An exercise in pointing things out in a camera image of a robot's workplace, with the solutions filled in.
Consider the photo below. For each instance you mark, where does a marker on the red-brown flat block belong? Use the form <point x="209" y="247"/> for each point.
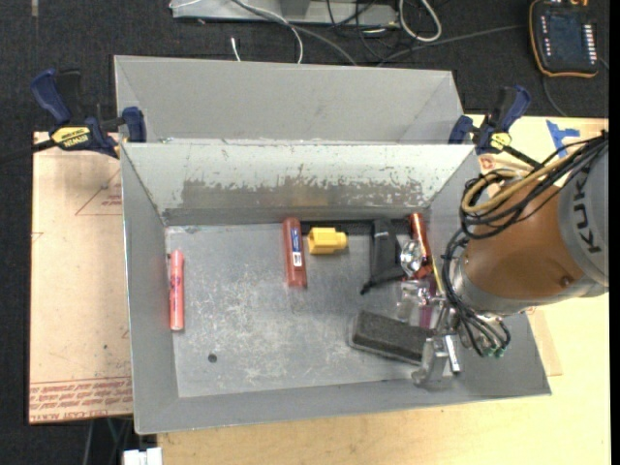
<point x="176" y="291"/>

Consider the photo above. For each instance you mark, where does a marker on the black board eraser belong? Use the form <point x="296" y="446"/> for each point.
<point x="387" y="337"/>

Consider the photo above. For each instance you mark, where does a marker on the clear glass object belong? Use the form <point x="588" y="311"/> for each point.
<point x="412" y="298"/>

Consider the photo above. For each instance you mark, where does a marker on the shiny copper-coloured flat block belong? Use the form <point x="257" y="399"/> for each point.
<point x="419" y="233"/>

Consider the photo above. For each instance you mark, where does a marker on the black angular plastic tool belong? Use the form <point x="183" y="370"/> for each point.
<point x="385" y="255"/>

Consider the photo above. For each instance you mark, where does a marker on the red-brown block with blue label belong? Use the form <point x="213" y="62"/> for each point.
<point x="295" y="255"/>

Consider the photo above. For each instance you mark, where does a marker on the brown cardboard board red print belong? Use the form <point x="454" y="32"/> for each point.
<point x="77" y="284"/>

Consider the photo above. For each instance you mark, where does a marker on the grey metal bin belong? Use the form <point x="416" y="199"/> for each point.
<point x="252" y="318"/>

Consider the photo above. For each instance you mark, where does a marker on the yellow toy block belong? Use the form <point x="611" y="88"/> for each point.
<point x="323" y="241"/>

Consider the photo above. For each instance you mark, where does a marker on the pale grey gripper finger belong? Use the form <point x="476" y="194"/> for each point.
<point x="428" y="363"/>
<point x="453" y="354"/>

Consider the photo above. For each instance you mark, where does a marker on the shiny silver crumpled object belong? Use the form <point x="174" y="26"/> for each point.
<point x="412" y="257"/>

